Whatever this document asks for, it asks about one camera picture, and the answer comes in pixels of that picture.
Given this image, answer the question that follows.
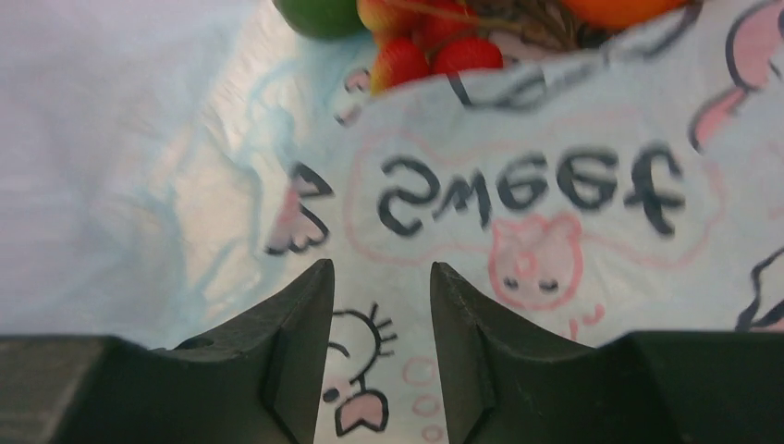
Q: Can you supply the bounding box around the green fake lime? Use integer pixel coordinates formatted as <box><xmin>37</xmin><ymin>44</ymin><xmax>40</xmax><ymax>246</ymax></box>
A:
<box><xmin>272</xmin><ymin>0</ymin><xmax>365</xmax><ymax>41</ymax></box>

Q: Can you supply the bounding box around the blue printed plastic bag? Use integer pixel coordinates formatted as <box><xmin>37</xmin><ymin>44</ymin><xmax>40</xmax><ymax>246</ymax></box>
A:
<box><xmin>1</xmin><ymin>1</ymin><xmax>783</xmax><ymax>443</ymax></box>

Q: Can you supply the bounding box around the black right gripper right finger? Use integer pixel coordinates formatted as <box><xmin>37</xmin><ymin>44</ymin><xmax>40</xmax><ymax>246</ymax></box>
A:
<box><xmin>430</xmin><ymin>263</ymin><xmax>783</xmax><ymax>443</ymax></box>

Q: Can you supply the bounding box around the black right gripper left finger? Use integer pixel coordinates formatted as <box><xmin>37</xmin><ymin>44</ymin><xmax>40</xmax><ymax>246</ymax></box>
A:
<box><xmin>1</xmin><ymin>259</ymin><xmax>335</xmax><ymax>443</ymax></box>

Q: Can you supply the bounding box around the red fake strawberry bunch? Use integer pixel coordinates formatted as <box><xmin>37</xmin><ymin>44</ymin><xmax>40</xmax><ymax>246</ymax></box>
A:
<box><xmin>356</xmin><ymin>0</ymin><xmax>505</xmax><ymax>96</ymax></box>

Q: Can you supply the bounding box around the orange fake fruit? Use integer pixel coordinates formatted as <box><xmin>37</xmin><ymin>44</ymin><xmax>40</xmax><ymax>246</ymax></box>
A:
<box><xmin>561</xmin><ymin>0</ymin><xmax>688</xmax><ymax>31</ymax></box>

